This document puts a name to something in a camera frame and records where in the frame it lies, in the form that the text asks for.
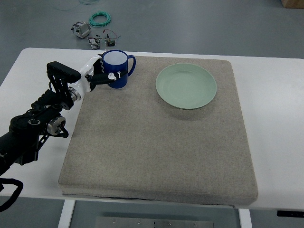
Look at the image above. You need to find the light green plate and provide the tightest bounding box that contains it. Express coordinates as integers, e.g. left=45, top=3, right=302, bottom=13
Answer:
left=156, top=63, right=217, bottom=109

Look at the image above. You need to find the grey metal base plate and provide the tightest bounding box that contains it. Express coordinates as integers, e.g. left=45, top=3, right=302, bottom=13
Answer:
left=95, top=217, right=214, bottom=228

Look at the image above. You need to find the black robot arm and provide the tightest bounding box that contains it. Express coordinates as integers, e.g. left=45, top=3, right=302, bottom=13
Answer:
left=0, top=61, right=81, bottom=174

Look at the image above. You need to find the black cable loop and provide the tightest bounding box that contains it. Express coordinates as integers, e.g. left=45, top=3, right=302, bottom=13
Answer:
left=0, top=176, right=24, bottom=212

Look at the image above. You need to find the cardboard box corner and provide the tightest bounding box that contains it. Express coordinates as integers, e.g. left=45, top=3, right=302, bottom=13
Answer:
left=281, top=0, right=304, bottom=9

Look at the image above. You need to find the green coiled cable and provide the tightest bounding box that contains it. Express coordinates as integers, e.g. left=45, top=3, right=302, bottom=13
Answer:
left=88, top=11, right=112, bottom=28

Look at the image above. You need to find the beige felt mat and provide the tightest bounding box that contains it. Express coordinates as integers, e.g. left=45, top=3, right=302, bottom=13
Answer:
left=58, top=57, right=258, bottom=206

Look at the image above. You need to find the white table leg frame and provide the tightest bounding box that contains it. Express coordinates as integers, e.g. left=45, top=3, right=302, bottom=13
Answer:
left=57, top=199, right=253, bottom=228

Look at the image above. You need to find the blue enamel mug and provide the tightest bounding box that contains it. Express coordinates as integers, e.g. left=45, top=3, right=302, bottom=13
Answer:
left=102, top=50, right=136, bottom=89

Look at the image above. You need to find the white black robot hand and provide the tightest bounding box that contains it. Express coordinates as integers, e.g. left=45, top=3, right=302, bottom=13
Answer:
left=70, top=54, right=127, bottom=97

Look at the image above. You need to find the black table control panel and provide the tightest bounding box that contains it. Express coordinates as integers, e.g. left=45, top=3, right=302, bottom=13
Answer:
left=277, top=210, right=304, bottom=218

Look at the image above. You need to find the small grey metal box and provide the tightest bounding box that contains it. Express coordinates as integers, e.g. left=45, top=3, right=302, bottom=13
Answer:
left=71, top=21, right=91, bottom=38

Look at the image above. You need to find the small circuit board with wires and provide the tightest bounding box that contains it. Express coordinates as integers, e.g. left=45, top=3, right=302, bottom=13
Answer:
left=96, top=29, right=120, bottom=47

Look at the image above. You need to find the dark foil packet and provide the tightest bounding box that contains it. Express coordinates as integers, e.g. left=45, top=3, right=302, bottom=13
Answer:
left=88, top=37, right=100, bottom=50

